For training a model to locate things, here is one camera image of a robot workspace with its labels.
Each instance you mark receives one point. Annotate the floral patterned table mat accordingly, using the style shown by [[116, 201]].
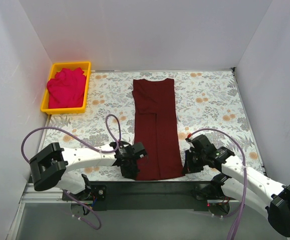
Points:
[[206, 103]]

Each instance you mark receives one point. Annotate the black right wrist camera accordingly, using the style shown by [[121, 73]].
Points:
[[201, 143]]

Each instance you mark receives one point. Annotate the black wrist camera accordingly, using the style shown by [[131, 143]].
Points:
[[201, 143], [138, 150]]

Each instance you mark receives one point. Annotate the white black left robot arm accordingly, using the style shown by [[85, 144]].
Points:
[[55, 166]]

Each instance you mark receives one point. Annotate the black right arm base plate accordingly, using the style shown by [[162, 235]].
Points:
[[209, 191]]

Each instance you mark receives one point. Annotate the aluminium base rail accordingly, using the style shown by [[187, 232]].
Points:
[[47, 192]]

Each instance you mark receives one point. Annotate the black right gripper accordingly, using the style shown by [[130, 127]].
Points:
[[191, 162]]

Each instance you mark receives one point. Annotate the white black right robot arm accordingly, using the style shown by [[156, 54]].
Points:
[[268, 197]]

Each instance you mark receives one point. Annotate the dark red t shirt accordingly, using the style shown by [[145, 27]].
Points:
[[156, 128]]

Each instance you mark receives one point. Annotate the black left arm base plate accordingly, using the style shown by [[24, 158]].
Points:
[[90, 193]]

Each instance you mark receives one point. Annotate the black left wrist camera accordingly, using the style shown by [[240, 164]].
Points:
[[138, 150]]

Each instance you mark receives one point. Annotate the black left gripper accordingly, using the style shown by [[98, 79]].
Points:
[[130, 168]]

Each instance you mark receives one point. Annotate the yellow plastic bin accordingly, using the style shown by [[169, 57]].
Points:
[[57, 67]]

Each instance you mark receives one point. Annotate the bright pink t shirt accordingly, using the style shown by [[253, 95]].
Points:
[[66, 89]]

